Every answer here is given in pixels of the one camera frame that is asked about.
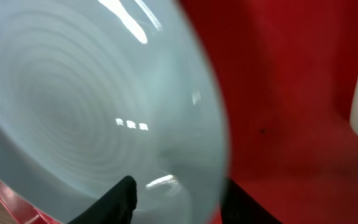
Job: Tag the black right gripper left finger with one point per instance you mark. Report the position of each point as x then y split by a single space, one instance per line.
116 206

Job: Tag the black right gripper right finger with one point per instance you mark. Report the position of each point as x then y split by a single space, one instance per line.
238 207

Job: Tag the light blue plate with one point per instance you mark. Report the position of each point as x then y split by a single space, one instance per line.
92 91

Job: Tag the red serving tray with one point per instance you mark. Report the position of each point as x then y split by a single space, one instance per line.
286 73

